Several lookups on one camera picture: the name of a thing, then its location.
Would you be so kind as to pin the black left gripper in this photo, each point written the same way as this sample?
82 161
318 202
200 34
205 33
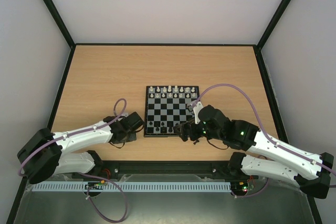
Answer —
133 137

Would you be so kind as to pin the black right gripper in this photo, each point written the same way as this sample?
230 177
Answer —
185 131

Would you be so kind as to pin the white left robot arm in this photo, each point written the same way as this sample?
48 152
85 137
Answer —
48 153

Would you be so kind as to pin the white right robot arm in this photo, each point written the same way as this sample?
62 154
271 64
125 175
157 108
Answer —
258 153

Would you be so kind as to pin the black grey chess board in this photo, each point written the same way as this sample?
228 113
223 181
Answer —
172 111

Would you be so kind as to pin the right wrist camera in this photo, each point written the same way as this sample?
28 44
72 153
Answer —
195 106

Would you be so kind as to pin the black enclosure frame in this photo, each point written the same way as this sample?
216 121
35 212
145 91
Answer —
172 167

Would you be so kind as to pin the light blue cable duct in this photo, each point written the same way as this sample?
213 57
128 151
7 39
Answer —
135 187

